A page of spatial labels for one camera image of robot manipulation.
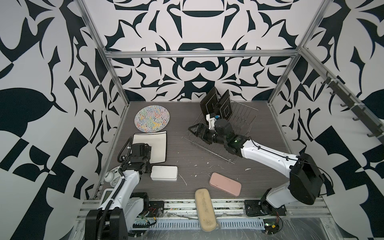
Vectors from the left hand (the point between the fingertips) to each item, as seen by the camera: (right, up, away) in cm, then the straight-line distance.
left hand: (148, 149), depth 87 cm
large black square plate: (+36, +28, +8) cm, 46 cm away
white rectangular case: (+10, -12, -4) cm, 16 cm away
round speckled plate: (-4, +17, +22) cm, 28 cm away
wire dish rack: (+59, +18, +16) cm, 64 cm away
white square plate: (+3, +3, +10) cm, 11 cm away
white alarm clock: (-13, -10, -15) cm, 22 cm away
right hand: (+25, +12, -11) cm, 30 cm away
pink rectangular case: (+44, -18, -7) cm, 48 cm away
